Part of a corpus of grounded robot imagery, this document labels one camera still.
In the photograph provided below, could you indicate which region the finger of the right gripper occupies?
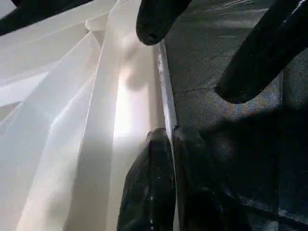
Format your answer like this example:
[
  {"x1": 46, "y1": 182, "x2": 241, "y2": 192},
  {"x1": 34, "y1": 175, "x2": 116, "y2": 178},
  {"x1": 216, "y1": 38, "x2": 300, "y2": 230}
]
[
  {"x1": 135, "y1": 0, "x2": 194, "y2": 46},
  {"x1": 213, "y1": 0, "x2": 308, "y2": 104}
]

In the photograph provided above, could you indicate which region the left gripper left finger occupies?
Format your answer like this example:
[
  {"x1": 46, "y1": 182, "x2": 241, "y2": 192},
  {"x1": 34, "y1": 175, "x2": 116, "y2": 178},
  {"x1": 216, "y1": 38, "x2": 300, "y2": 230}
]
[{"x1": 116, "y1": 127, "x2": 178, "y2": 231}]

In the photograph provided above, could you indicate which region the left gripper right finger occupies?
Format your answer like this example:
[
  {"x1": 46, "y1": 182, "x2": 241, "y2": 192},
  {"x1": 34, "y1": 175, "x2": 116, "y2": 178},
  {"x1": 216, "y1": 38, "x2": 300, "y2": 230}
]
[{"x1": 172, "y1": 125, "x2": 244, "y2": 231}]

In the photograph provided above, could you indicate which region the white plastic table top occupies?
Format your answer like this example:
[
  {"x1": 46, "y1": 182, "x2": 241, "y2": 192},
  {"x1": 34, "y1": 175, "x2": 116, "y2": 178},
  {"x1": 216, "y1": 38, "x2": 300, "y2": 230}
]
[{"x1": 0, "y1": 0, "x2": 180, "y2": 231}]

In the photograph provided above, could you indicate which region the black mat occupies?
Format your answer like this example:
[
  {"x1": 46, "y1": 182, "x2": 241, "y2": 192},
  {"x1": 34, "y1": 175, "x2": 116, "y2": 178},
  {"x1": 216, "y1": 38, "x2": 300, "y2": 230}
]
[{"x1": 0, "y1": 0, "x2": 308, "y2": 231}]

